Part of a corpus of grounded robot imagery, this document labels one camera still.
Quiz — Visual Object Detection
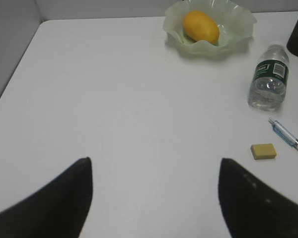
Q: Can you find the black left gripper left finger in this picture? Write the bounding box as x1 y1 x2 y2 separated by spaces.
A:
0 157 93 238

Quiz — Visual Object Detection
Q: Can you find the clear water bottle green label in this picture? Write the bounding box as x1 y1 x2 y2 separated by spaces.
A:
247 42 290 111

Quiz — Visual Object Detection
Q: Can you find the blue and white pen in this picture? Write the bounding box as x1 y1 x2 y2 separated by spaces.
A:
268 118 298 151

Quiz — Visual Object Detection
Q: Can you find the translucent green wavy plate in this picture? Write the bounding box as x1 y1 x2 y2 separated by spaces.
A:
162 0 257 56

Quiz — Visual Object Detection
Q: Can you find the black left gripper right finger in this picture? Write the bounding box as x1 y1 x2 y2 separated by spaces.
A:
218 158 298 238

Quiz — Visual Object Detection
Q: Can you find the yellow mango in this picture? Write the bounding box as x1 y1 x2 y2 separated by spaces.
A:
182 10 220 45

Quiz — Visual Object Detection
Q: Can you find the yellow eraser left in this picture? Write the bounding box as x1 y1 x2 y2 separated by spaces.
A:
250 143 277 160

